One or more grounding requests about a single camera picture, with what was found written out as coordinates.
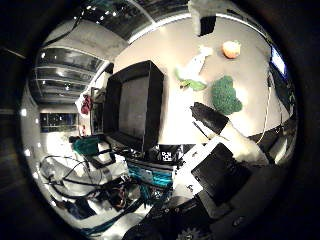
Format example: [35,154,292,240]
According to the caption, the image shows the teal blue metal frame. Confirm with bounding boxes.
[127,163,174,188]

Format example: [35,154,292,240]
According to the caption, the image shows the white radish plush toy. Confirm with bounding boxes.
[174,44,214,92]

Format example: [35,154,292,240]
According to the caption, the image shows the black chair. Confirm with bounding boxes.
[88,149,117,170]

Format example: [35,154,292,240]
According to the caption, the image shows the black cable bundle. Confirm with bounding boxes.
[39,154,113,198]

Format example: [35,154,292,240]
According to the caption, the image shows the orange fruit plush toy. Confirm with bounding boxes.
[221,39,242,60]

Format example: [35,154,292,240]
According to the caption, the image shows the green broccoli plush toy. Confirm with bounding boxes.
[210,75,244,116]

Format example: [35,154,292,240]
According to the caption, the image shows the black rectangular container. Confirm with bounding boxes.
[102,59,165,153]

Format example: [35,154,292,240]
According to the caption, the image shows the black white fiducial marker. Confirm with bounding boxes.
[160,151,173,163]

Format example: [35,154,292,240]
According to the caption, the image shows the blue screen tablet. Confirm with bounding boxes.
[269,44,288,81]

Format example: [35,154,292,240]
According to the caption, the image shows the person in teal shirt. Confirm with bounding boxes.
[71,134,101,157]

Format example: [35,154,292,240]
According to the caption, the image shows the red cloth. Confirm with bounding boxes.
[80,94,94,116]

